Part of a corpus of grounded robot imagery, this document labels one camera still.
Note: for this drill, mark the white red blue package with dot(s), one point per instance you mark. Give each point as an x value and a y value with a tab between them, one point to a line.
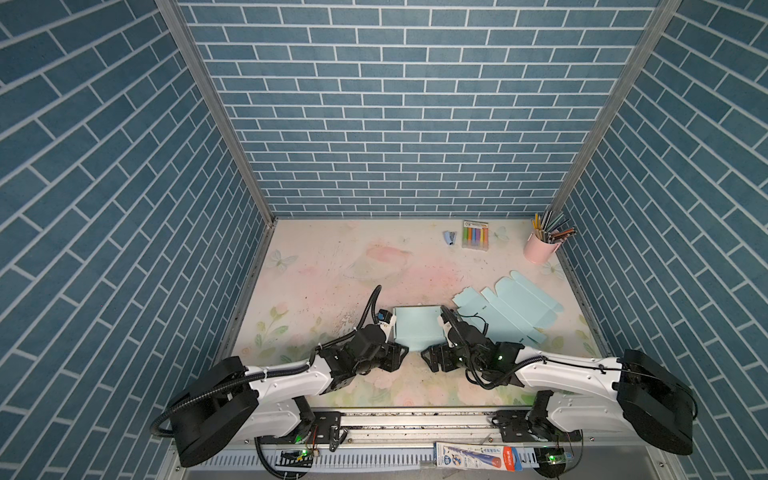
484	457

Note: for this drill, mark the pack of coloured highlighters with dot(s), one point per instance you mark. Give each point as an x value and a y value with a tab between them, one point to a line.
475	235

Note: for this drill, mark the light blue flat box stack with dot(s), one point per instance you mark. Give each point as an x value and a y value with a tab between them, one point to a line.
515	310

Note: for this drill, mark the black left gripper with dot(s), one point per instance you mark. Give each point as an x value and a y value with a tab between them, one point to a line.
394	355

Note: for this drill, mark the light blue paper box sheet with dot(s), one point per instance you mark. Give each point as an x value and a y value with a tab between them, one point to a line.
418	327

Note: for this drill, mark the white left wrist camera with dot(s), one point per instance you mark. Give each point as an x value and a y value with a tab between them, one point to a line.
386	320

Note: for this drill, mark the pink metal pencil bucket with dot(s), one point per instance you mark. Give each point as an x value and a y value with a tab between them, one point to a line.
539	252

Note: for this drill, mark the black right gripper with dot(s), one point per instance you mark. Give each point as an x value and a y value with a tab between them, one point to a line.
442	350

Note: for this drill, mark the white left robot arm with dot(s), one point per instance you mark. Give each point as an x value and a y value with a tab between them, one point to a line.
232	401

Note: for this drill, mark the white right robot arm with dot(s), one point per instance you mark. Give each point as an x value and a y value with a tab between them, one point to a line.
630	394

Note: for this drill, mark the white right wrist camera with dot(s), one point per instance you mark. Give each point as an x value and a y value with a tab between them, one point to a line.
447	319

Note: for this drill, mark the metal base rail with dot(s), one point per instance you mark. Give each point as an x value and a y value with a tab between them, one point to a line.
420	423

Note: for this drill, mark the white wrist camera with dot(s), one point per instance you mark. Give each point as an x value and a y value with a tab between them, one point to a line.
386	320
447	319

